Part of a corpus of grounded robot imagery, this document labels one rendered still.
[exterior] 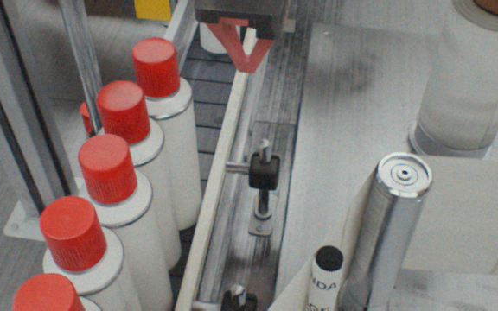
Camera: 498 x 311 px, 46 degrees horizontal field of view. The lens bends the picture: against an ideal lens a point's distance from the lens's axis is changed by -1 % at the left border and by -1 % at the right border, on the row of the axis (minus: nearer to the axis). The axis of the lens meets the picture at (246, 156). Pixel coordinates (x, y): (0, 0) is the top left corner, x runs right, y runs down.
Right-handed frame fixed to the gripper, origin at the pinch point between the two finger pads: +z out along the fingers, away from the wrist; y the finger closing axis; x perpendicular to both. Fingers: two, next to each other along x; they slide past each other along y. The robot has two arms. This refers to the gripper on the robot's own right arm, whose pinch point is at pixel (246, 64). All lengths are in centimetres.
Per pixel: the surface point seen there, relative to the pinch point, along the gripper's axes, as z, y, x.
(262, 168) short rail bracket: 9.8, -3.7, -2.1
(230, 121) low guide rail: 10.2, 2.6, 2.2
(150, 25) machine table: 18.6, 28.8, 19.1
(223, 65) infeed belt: 13.7, 15.6, 5.5
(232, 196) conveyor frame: 14.0, -4.4, 0.9
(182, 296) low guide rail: 10.3, -18.2, 2.5
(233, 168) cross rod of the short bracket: 10.8, -3.2, 0.9
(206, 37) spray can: 11.1, 17.5, 8.0
